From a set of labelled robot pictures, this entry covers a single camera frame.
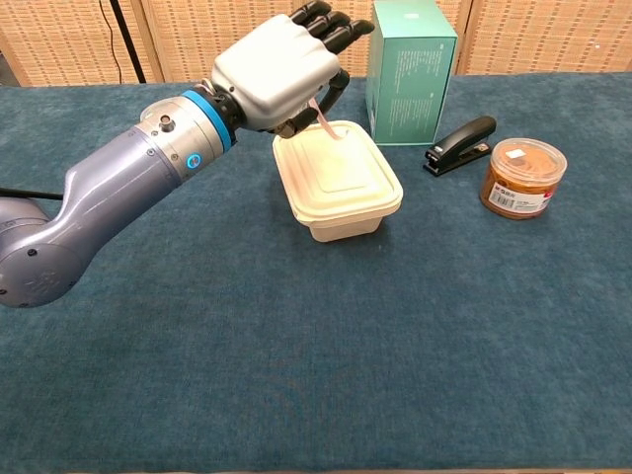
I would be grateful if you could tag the blue fabric table cover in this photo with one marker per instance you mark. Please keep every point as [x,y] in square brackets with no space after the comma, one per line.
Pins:
[296,345]

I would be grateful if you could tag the cream lidded plastic container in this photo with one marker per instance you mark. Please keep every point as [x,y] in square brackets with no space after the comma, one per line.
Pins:
[345,187]

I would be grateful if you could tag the black stand pole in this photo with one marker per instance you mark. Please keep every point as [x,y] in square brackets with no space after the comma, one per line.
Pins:
[127,39]

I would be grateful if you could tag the clear jar of rubber bands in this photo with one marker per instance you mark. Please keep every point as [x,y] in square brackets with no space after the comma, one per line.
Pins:
[523,182]

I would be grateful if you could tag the pink paper strip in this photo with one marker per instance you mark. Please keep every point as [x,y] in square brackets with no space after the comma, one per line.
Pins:
[326,126]

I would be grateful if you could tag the woven bamboo folding screen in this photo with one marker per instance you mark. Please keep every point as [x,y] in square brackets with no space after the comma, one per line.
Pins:
[197,39]

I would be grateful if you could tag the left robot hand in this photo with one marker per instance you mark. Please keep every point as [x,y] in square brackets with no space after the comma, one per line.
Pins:
[276,69]

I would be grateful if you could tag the teal green cardboard box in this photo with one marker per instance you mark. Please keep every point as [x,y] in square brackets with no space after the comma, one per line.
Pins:
[410,89]

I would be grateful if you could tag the black stapler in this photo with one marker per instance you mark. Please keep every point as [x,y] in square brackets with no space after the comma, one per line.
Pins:
[464,135]

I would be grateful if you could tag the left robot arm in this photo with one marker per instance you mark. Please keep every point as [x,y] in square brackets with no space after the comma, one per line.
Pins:
[123,163]

